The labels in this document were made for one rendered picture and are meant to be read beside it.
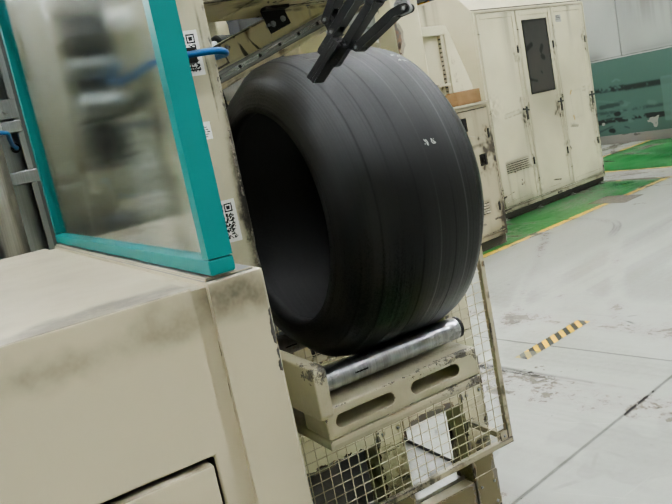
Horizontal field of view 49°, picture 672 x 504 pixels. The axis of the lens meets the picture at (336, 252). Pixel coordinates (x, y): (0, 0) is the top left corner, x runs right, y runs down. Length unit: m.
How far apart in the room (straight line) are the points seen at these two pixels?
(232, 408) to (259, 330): 0.06
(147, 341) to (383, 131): 0.81
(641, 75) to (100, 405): 12.89
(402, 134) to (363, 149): 0.08
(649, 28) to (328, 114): 12.09
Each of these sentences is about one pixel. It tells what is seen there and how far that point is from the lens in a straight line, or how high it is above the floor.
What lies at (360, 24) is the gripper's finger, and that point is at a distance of 1.06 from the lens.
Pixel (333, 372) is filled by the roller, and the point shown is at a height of 0.91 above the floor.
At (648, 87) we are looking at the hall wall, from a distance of 13.20.
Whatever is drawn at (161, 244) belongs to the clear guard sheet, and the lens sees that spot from 0.62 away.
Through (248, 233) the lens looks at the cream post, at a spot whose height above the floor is 1.19.
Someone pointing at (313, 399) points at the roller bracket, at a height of 0.89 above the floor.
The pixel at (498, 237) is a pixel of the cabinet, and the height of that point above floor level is 0.07.
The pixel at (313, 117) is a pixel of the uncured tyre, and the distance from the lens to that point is 1.26.
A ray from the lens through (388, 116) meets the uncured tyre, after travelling 1.27.
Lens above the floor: 1.36
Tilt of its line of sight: 10 degrees down
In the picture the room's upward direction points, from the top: 11 degrees counter-clockwise
